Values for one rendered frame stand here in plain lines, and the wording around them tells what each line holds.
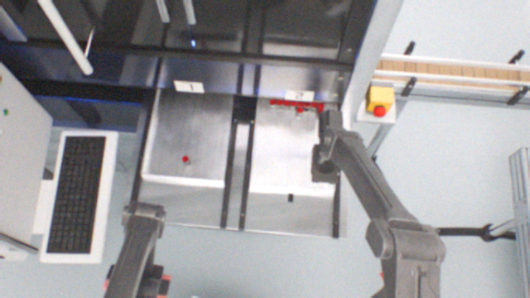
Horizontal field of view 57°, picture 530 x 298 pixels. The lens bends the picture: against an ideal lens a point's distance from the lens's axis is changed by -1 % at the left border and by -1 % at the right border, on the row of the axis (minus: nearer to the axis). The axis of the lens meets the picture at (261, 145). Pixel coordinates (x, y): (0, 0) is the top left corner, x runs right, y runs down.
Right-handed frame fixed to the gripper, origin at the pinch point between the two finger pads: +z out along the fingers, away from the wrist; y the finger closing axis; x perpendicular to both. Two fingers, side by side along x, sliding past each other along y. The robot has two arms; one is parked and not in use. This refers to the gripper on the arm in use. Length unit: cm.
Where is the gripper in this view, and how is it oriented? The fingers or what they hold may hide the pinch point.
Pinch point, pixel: (320, 173)
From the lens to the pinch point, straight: 135.2
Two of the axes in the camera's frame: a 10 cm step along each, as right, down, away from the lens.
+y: 0.8, -9.3, 3.5
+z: 0.0, 3.5, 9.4
